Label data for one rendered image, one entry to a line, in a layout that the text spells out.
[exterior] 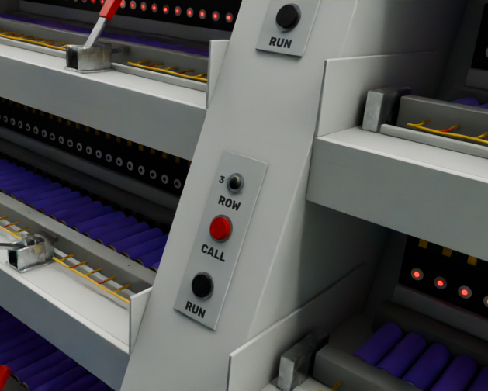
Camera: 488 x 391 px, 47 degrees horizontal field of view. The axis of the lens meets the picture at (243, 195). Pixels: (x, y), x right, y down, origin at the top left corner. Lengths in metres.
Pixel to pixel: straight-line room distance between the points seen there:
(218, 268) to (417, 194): 0.15
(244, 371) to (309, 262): 0.09
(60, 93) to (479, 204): 0.39
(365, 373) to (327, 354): 0.03
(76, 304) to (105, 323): 0.04
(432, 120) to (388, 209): 0.09
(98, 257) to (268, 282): 0.22
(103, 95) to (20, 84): 0.13
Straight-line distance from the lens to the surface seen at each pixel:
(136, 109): 0.48
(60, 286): 0.55
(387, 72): 0.44
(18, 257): 0.57
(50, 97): 0.58
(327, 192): 0.37
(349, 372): 0.42
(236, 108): 0.41
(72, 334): 0.51
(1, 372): 0.64
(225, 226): 0.39
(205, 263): 0.40
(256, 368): 0.41
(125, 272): 0.52
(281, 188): 0.38
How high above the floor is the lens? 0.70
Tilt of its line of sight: 3 degrees down
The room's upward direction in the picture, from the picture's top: 18 degrees clockwise
